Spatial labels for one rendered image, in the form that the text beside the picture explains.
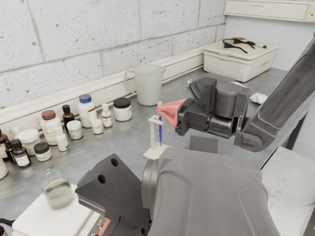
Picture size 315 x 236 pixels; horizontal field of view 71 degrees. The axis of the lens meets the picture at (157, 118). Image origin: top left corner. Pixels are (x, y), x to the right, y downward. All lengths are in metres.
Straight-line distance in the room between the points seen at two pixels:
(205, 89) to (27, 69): 0.59
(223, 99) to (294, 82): 0.13
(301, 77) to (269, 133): 0.12
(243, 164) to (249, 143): 0.34
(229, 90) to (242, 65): 0.76
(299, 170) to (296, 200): 0.12
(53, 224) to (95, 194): 0.25
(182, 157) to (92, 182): 0.10
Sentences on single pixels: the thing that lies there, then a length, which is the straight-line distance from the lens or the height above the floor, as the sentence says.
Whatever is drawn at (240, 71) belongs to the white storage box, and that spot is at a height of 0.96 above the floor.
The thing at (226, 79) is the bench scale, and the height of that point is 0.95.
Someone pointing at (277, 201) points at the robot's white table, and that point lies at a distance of 0.65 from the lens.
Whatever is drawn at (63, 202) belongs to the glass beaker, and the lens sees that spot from 0.47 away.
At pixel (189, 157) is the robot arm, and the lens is 0.16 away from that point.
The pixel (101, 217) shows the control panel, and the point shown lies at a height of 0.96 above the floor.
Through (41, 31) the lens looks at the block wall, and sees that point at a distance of 0.85.
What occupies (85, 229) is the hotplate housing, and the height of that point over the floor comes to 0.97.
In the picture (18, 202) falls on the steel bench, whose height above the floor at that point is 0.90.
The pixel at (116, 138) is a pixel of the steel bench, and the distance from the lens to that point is 0.78.
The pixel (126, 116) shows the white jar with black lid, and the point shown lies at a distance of 0.86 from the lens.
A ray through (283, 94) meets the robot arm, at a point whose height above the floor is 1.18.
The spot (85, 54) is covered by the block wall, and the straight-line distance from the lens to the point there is 0.93.
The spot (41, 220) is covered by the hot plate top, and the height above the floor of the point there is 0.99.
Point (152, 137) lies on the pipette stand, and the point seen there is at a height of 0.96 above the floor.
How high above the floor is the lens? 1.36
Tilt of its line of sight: 32 degrees down
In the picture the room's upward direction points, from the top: straight up
